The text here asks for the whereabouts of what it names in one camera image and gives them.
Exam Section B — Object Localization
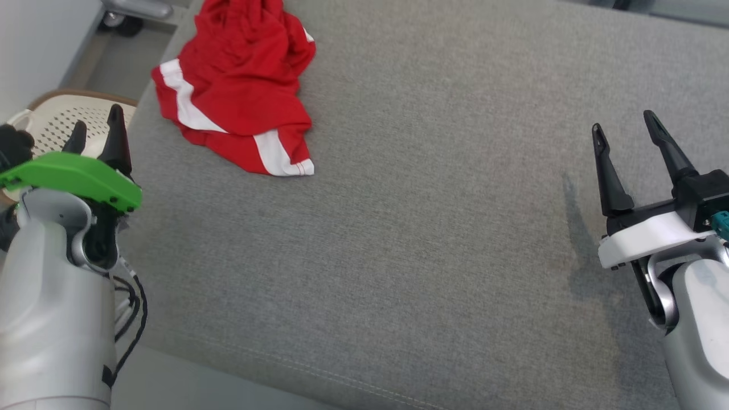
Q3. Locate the white perforated laundry basket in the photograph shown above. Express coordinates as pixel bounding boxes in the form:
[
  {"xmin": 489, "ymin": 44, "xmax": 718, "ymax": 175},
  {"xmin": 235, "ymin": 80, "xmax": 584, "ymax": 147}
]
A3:
[{"xmin": 0, "ymin": 88, "xmax": 139, "ymax": 206}]

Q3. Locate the black caster wheel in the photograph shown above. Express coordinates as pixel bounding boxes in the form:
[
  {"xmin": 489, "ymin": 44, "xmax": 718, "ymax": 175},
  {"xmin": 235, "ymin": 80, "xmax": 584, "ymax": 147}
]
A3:
[{"xmin": 98, "ymin": 11, "xmax": 144, "ymax": 38}]

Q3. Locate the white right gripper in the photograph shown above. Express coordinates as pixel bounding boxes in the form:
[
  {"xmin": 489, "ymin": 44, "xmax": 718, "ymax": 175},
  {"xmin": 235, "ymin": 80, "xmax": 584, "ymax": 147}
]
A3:
[{"xmin": 591, "ymin": 110, "xmax": 720, "ymax": 270}]

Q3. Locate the red and white garment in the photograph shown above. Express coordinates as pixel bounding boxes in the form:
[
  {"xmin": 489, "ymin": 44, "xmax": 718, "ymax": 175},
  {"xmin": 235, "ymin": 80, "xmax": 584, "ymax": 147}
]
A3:
[{"xmin": 151, "ymin": 0, "xmax": 317, "ymax": 177}]

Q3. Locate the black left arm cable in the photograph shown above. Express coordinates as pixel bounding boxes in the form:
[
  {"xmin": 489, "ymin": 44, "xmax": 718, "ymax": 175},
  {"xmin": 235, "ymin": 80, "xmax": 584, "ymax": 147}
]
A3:
[{"xmin": 103, "ymin": 256, "xmax": 149, "ymax": 391}]

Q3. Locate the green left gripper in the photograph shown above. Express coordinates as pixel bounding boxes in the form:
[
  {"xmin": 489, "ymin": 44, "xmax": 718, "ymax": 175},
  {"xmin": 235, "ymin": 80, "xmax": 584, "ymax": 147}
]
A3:
[{"xmin": 0, "ymin": 104, "xmax": 144, "ymax": 214}]

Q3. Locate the grey fabric sofa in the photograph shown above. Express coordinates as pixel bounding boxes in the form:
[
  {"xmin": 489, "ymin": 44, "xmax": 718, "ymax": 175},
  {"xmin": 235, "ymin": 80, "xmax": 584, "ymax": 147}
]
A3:
[{"xmin": 114, "ymin": 0, "xmax": 729, "ymax": 410}]

